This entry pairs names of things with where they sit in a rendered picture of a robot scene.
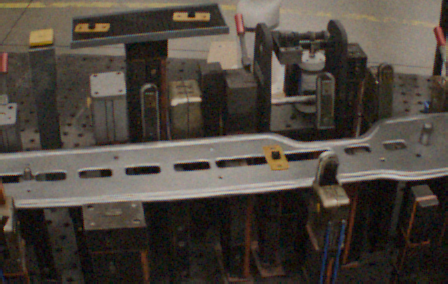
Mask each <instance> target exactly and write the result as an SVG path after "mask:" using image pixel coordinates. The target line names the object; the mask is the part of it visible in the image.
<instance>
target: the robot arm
mask: <svg viewBox="0 0 448 284"><path fill-rule="evenodd" d="M281 2H282V0H240V1H239V2H238V4H237V8H236V13H241V14H242V19H243V24H244V29H245V35H244V38H245V44H246V48H247V54H248V55H250V59H251V68H250V69H251V72H252V74H253V59H254V39H255V28H256V25H257V24H258V23H266V24H267V26H268V27H269V29H270V31H271V30H280V5H281ZM236 53H237V64H236V65H234V66H232V67H231V68H230V69H234V68H242V65H241V57H242V52H241V47H240V42H239V37H238V36H237V35H236ZM284 67H285V66H284V65H280V64H279V62H278V61H277V59H276V57H275V55H274V53H273V51H272V65H271V96H274V95H277V94H279V93H282V92H283V91H282V88H283V80H284Z"/></svg>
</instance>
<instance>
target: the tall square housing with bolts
mask: <svg viewBox="0 0 448 284"><path fill-rule="evenodd" d="M90 87H91V99H92V110H93V120H94V135H95V144H98V146H102V145H107V146H111V145H121V144H126V142H129V137H128V122H127V104H126V88H125V83H124V73H123V72H122V71H120V72H113V73H101V74H92V75H91V83H90ZM99 176H100V177H101V178H106V177H111V176H112V172H111V171H110V170H107V169H101V170H99Z"/></svg>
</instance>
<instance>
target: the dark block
mask: <svg viewBox="0 0 448 284"><path fill-rule="evenodd" d="M367 62H368V55H367V54H366V53H365V51H364V50H363V48H362V47H361V46H360V45H359V44H358V43H351V42H348V51H347V60H346V80H345V107H344V115H343V123H342V125H336V129H335V135H334V139H342V138H352V137H356V131H357V125H358V118H359V109H360V103H361V95H362V90H361V89H362V81H364V79H365V76H366V69H367Z"/></svg>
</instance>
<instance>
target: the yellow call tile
mask: <svg viewBox="0 0 448 284"><path fill-rule="evenodd" d="M52 40H53V29H47V30H37V31H34V32H31V37H30V42H29V46H37V45H48V44H50V43H52Z"/></svg>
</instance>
